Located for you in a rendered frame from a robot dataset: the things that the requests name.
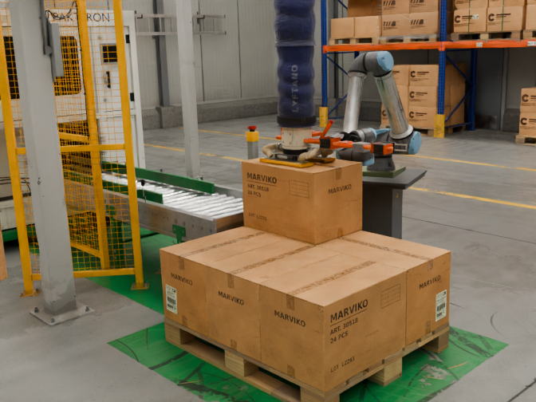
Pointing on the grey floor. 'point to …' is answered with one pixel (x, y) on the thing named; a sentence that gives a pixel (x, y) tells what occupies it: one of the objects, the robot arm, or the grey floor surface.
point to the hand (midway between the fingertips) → (333, 143)
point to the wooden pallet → (249, 374)
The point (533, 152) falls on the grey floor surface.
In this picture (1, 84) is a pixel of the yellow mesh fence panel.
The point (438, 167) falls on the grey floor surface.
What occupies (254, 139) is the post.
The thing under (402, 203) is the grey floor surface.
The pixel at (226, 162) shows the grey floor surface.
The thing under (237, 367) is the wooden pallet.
